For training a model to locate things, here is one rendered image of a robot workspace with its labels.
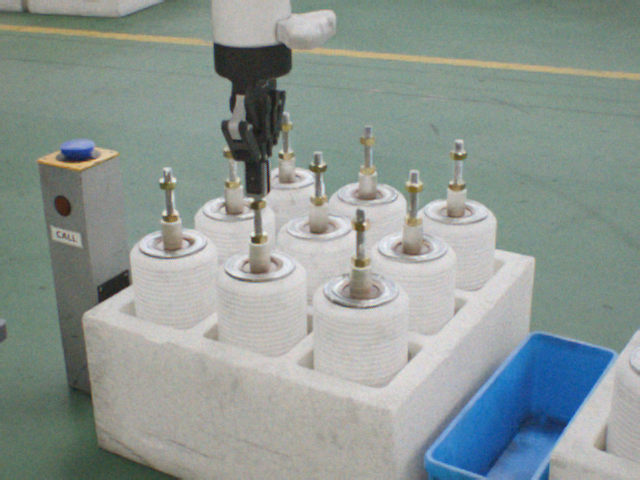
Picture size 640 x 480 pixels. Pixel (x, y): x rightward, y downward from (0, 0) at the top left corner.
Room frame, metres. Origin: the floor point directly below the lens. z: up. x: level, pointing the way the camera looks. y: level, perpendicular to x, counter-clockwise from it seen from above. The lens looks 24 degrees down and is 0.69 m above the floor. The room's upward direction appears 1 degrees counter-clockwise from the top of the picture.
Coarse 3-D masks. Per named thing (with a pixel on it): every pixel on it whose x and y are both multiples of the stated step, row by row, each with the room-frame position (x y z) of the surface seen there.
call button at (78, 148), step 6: (66, 144) 1.12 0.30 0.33; (72, 144) 1.12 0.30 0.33; (78, 144) 1.12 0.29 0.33; (84, 144) 1.12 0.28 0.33; (90, 144) 1.12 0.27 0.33; (60, 150) 1.12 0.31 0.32; (66, 150) 1.11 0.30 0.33; (72, 150) 1.11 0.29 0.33; (78, 150) 1.11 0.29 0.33; (84, 150) 1.11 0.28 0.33; (90, 150) 1.12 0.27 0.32; (66, 156) 1.12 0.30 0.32; (72, 156) 1.11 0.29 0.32; (78, 156) 1.11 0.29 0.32; (84, 156) 1.11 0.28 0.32
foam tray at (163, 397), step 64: (512, 256) 1.11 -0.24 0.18; (128, 320) 0.96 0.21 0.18; (512, 320) 1.05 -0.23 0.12; (128, 384) 0.94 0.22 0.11; (192, 384) 0.90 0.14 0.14; (256, 384) 0.85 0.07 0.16; (320, 384) 0.82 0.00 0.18; (448, 384) 0.89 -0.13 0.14; (128, 448) 0.95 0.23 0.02; (192, 448) 0.90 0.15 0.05; (256, 448) 0.86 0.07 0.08; (320, 448) 0.82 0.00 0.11; (384, 448) 0.78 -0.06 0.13
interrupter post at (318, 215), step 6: (312, 204) 1.04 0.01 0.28; (324, 204) 1.04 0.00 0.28; (312, 210) 1.03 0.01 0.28; (318, 210) 1.03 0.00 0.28; (324, 210) 1.03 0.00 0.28; (312, 216) 1.04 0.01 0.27; (318, 216) 1.03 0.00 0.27; (324, 216) 1.03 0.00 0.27; (312, 222) 1.04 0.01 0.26; (318, 222) 1.03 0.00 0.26; (324, 222) 1.03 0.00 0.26; (312, 228) 1.04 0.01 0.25; (318, 228) 1.03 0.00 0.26; (324, 228) 1.03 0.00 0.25
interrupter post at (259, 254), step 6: (252, 246) 0.93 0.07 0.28; (258, 246) 0.93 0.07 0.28; (264, 246) 0.93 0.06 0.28; (252, 252) 0.93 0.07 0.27; (258, 252) 0.93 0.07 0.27; (264, 252) 0.93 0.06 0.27; (252, 258) 0.93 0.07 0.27; (258, 258) 0.93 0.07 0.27; (264, 258) 0.93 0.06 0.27; (252, 264) 0.93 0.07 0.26; (258, 264) 0.93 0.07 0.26; (264, 264) 0.93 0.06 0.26; (270, 264) 0.94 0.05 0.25; (258, 270) 0.93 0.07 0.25; (264, 270) 0.93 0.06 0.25
